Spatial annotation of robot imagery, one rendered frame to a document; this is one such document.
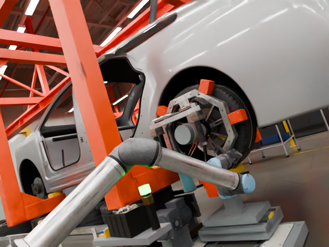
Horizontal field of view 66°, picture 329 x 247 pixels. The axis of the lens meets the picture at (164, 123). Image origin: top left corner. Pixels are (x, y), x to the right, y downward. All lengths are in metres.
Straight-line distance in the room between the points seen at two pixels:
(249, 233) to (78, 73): 1.55
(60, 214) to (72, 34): 1.30
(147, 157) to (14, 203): 2.61
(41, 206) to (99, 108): 2.04
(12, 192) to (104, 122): 1.94
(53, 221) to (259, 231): 1.21
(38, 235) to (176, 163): 0.57
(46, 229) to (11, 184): 2.45
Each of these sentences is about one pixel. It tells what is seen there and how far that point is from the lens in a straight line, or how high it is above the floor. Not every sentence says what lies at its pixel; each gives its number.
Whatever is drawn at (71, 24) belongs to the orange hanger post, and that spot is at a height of 1.84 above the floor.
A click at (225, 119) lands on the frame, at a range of 1.65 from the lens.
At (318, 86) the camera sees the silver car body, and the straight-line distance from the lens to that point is 1.60.
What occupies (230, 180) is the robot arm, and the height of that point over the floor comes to 0.56.
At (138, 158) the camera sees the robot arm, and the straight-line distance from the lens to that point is 1.05.
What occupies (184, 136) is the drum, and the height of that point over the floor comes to 0.83.
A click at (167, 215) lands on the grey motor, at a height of 0.39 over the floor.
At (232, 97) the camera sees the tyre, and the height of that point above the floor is 0.98.
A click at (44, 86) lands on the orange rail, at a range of 8.41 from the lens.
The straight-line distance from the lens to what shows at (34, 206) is 3.56.
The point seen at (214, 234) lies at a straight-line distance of 1.95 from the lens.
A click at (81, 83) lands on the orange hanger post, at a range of 1.89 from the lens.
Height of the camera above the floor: 0.77
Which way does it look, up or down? 6 degrees up
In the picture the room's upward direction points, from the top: 18 degrees counter-clockwise
